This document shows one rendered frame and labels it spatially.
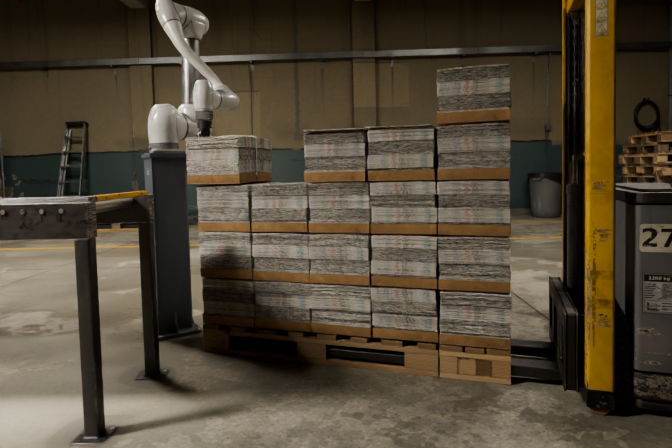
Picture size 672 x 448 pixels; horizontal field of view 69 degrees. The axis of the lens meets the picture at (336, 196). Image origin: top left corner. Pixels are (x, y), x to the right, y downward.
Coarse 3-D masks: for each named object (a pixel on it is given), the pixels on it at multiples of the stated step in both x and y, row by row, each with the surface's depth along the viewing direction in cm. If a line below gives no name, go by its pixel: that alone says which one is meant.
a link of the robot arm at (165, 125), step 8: (160, 104) 268; (168, 104) 271; (152, 112) 268; (160, 112) 266; (168, 112) 268; (176, 112) 272; (152, 120) 266; (160, 120) 265; (168, 120) 267; (176, 120) 271; (184, 120) 276; (152, 128) 266; (160, 128) 265; (168, 128) 267; (176, 128) 271; (184, 128) 276; (152, 136) 266; (160, 136) 266; (168, 136) 267; (176, 136) 272; (184, 136) 279
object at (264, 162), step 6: (258, 138) 252; (264, 144) 259; (270, 144) 266; (258, 150) 252; (264, 150) 259; (270, 150) 266; (258, 156) 253; (264, 156) 259; (270, 156) 266; (258, 162) 253; (264, 162) 260; (270, 162) 267; (258, 168) 253; (264, 168) 260; (270, 168) 267
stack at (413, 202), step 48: (240, 192) 234; (288, 192) 227; (336, 192) 220; (384, 192) 213; (432, 192) 206; (240, 240) 236; (288, 240) 228; (336, 240) 220; (384, 240) 214; (432, 240) 206; (240, 288) 238; (288, 288) 229; (336, 288) 222; (384, 288) 215; (240, 336) 254; (288, 336) 231; (336, 336) 223
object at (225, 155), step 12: (192, 144) 238; (204, 144) 236; (216, 144) 234; (228, 144) 232; (240, 144) 233; (192, 156) 239; (204, 156) 237; (216, 156) 235; (228, 156) 233; (240, 156) 234; (252, 156) 246; (192, 168) 240; (204, 168) 238; (216, 168) 236; (228, 168) 234; (240, 168) 234; (252, 168) 246
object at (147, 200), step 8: (136, 200) 212; (144, 200) 212; (152, 200) 216; (128, 208) 213; (136, 208) 213; (144, 208) 213; (152, 208) 216; (96, 216) 213; (104, 216) 213; (112, 216) 213; (120, 216) 213; (128, 216) 213; (136, 216) 213; (144, 216) 213; (152, 216) 215
